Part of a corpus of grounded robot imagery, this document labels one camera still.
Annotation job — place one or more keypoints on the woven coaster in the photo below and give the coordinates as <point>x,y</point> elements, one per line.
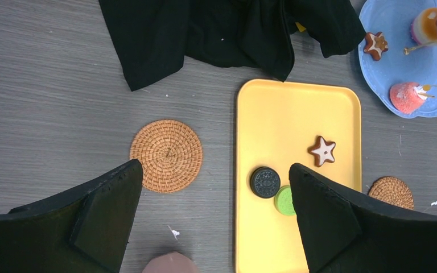
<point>392,191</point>
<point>171,155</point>

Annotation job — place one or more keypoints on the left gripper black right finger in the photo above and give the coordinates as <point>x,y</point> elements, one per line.
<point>343,230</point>

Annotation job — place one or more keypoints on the black round cookie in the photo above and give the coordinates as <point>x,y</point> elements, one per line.
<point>265,182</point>

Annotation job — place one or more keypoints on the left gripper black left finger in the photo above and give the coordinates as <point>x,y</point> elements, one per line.
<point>83,229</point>

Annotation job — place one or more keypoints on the pink mug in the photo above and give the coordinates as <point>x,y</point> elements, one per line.
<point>173,262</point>

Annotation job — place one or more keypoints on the black cloth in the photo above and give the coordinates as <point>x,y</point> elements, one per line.
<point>152,38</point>

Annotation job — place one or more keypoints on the orange donut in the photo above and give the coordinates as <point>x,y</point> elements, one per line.
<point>423,29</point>

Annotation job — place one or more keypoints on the blue three-tier cake stand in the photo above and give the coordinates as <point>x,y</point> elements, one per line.
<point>393,19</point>

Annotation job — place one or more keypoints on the brown star cookie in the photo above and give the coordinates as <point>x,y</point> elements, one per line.
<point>376,45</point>
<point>322,151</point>

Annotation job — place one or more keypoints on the green round macaron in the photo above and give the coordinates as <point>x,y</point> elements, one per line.
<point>283,201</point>

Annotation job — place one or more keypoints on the yellow tray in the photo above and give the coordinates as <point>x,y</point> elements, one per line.
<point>276,123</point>

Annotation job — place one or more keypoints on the red round cake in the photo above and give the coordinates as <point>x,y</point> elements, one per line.
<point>407,97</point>

